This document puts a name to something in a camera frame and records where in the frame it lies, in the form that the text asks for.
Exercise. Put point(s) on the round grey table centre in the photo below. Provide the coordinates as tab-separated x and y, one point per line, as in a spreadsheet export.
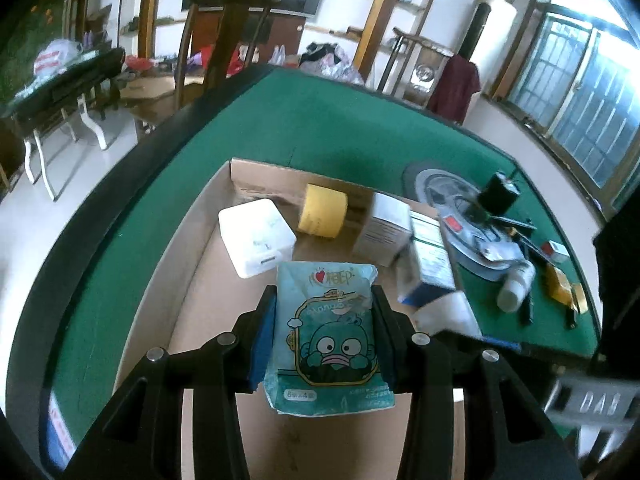
462	218

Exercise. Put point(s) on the dark wooden chair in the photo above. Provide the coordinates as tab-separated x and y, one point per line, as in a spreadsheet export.
231	24

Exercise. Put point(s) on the dark side table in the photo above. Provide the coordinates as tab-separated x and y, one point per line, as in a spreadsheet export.
47	105

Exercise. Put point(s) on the white square case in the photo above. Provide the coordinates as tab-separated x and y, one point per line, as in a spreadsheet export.
256	237

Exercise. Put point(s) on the white carton box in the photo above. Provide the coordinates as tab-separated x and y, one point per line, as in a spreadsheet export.
386	230

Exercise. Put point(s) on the purple-tipped black marker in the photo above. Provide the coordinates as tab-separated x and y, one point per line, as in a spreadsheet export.
526	311

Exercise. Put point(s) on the white pill bottle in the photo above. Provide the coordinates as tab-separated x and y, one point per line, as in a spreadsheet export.
516	286

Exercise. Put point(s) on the yellow-tipped black marker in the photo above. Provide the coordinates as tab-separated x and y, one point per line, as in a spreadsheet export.
528	248

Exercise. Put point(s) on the grey red-ended box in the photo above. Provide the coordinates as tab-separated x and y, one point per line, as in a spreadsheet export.
555	252

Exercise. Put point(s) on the wooden chair with red cloth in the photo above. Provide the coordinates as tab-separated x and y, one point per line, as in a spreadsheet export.
429	76

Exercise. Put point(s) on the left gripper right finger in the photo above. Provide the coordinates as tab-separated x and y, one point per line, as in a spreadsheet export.
469	410

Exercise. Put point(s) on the teal cartoon tissue pack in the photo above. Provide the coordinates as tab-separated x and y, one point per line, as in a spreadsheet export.
323	360

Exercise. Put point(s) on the yellow packet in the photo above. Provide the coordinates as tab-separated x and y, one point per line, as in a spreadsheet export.
563	291

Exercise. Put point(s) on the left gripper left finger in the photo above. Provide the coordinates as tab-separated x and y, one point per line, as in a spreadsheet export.
138	434

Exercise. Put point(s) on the white green medicine box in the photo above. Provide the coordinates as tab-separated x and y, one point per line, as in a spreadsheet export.
423	269

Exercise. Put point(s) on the red item plastic bag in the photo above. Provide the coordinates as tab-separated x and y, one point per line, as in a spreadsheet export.
498	252

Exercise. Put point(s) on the black stepper motor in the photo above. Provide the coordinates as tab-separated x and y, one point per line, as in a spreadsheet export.
498	195

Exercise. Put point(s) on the yellow tape roll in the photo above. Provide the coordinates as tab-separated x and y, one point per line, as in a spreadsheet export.
323	212

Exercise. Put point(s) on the brown cardboard box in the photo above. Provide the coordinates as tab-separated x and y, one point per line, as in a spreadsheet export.
195	294

